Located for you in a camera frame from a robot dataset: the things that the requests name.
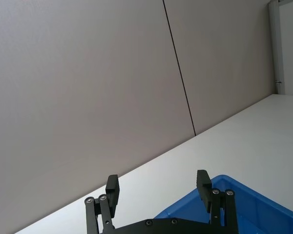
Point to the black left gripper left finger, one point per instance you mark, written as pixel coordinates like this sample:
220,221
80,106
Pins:
111,192

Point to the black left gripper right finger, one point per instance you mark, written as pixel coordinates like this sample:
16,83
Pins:
203,192

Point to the blue plastic bin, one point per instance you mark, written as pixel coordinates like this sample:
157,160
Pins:
258,209

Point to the pale grey door frame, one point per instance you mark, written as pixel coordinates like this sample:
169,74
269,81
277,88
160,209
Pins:
275,36

